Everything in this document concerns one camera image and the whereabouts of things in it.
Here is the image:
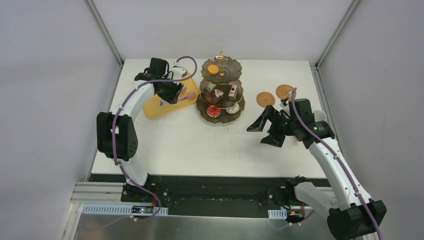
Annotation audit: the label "orange macaron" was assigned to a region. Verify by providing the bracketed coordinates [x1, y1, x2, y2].
[207, 64, 220, 75]

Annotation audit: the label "yellow serving tray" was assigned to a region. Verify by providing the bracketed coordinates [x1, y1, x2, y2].
[143, 78, 200, 119]

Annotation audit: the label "left aluminium frame post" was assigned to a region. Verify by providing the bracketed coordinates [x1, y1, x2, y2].
[84, 0, 124, 68]

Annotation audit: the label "black mounting base plate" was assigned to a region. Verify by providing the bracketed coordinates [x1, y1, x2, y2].
[120, 175, 302, 218]

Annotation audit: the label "woven round coaster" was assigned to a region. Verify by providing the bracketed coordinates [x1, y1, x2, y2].
[256, 91, 276, 108]
[275, 84, 294, 101]

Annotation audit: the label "white glazed donut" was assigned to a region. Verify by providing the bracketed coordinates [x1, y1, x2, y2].
[225, 102, 240, 115]

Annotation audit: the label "pink handled metal tongs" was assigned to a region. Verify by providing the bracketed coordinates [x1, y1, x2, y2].
[159, 87, 196, 106]

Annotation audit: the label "three tier dark cake stand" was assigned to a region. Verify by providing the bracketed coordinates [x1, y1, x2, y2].
[195, 51, 246, 124]

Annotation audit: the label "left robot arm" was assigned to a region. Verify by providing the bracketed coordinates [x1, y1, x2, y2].
[96, 57, 194, 203]

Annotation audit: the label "green layered cake piece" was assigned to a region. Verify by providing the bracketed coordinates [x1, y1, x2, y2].
[205, 82, 217, 93]

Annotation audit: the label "chocolate cake slice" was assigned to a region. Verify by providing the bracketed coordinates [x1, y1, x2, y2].
[211, 89, 224, 100]

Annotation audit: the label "blue ceramic cup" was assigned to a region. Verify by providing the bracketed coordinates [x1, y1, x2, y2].
[313, 110, 327, 122]

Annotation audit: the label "red strawberry tart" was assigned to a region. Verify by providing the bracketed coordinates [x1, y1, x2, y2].
[206, 105, 222, 118]

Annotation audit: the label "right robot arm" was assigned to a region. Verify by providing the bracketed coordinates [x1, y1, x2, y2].
[246, 98, 387, 240]

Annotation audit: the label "right aluminium frame post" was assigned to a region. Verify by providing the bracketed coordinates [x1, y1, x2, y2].
[314, 0, 363, 70]

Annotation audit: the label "aluminium frame post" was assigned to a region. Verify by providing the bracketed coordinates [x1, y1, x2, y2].
[314, 0, 363, 70]
[84, 0, 124, 68]

